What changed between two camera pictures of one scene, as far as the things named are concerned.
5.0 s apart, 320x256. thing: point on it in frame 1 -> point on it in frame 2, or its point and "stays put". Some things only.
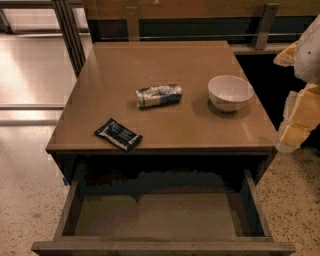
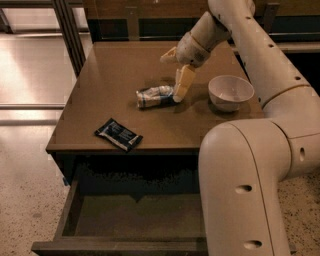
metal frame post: x=70 y=34 stays put
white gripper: x=309 y=55 -> x=190 y=50
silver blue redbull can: x=158 y=95 stays put
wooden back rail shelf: x=254 y=27 stays put
